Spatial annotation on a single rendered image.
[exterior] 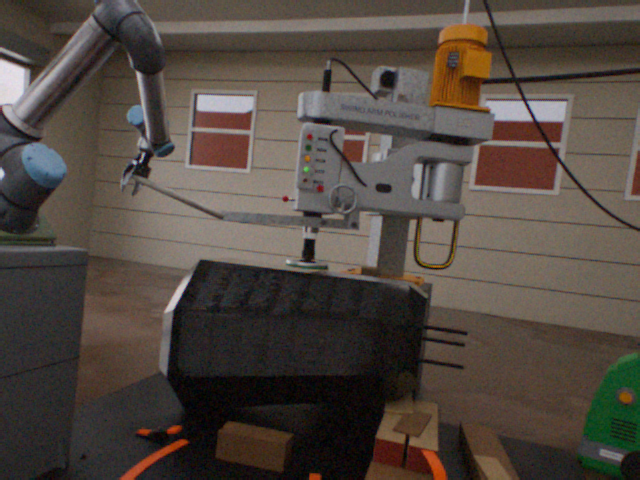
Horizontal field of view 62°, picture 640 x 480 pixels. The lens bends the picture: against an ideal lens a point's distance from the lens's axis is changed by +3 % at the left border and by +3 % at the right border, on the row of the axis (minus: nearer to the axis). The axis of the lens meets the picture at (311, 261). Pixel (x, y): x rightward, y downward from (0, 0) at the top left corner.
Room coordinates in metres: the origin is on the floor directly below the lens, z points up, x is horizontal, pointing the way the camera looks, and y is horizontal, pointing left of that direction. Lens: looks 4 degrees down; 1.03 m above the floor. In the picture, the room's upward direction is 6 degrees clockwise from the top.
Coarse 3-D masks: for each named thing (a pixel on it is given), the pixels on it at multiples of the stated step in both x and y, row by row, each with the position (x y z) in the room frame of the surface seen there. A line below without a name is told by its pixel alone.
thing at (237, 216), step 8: (224, 216) 2.51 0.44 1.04; (232, 216) 2.51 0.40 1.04; (240, 216) 2.52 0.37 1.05; (248, 216) 2.52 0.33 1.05; (256, 216) 2.53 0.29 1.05; (264, 216) 2.53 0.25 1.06; (272, 216) 2.54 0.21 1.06; (280, 216) 2.54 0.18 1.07; (288, 216) 2.55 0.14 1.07; (296, 216) 2.56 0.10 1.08; (288, 224) 2.55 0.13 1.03; (296, 224) 2.56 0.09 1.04; (304, 224) 2.56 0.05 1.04; (312, 224) 2.57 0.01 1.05; (320, 224) 2.57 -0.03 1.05; (328, 224) 2.58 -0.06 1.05; (336, 224) 2.58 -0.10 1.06; (344, 224) 2.59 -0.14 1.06; (352, 224) 2.56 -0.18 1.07
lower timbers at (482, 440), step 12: (468, 432) 2.54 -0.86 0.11; (480, 432) 2.56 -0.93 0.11; (492, 432) 2.58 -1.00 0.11; (468, 444) 2.39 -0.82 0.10; (480, 444) 2.40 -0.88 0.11; (492, 444) 2.42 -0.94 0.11; (468, 456) 2.36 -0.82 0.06; (492, 456) 2.28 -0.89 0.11; (504, 456) 2.30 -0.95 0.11; (372, 468) 1.98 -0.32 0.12; (384, 468) 2.00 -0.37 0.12; (396, 468) 2.01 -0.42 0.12; (468, 468) 2.32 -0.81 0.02; (504, 468) 2.17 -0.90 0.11
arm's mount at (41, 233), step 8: (40, 216) 2.02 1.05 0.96; (0, 224) 1.83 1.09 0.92; (40, 224) 1.99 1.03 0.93; (48, 224) 2.02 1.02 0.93; (0, 232) 1.82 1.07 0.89; (8, 232) 1.84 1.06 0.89; (16, 232) 1.86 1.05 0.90; (24, 232) 1.89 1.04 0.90; (32, 232) 1.92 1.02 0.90; (40, 232) 1.96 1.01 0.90; (48, 232) 1.98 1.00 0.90; (0, 240) 1.81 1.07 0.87; (8, 240) 1.84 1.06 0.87; (16, 240) 1.86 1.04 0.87; (24, 240) 1.89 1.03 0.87; (32, 240) 1.92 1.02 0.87; (40, 240) 1.95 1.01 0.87; (48, 240) 1.97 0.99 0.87
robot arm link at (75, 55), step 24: (96, 0) 1.73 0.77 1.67; (120, 0) 1.71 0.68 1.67; (96, 24) 1.72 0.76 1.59; (120, 24) 1.69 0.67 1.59; (72, 48) 1.75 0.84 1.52; (96, 48) 1.75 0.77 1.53; (48, 72) 1.78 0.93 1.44; (72, 72) 1.77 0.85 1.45; (24, 96) 1.81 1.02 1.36; (48, 96) 1.80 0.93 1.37; (0, 120) 1.81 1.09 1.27; (24, 120) 1.82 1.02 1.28; (48, 120) 1.87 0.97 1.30; (0, 144) 1.81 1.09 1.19
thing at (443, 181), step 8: (432, 168) 2.66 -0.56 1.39; (440, 168) 2.63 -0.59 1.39; (448, 168) 2.62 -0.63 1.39; (456, 168) 2.63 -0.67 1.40; (464, 168) 2.67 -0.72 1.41; (432, 176) 2.65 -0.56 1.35; (440, 176) 2.63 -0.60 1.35; (448, 176) 2.62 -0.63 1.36; (456, 176) 2.63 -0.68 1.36; (424, 184) 2.71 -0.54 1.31; (432, 184) 2.65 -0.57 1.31; (440, 184) 2.63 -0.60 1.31; (448, 184) 2.62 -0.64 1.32; (456, 184) 2.63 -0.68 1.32; (424, 192) 2.70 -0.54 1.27; (432, 192) 2.64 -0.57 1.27; (440, 192) 2.63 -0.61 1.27; (448, 192) 2.62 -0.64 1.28; (456, 192) 2.64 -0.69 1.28; (432, 200) 2.65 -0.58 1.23; (440, 200) 2.63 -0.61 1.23; (448, 200) 2.63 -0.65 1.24; (456, 200) 2.64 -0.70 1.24
